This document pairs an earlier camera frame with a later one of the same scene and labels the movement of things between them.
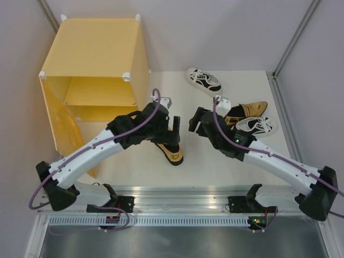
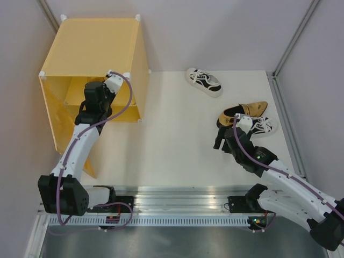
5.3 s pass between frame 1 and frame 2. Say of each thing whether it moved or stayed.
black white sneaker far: stayed
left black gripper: moved
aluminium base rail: stayed
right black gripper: moved
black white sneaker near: stayed
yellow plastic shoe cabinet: stayed
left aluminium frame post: stayed
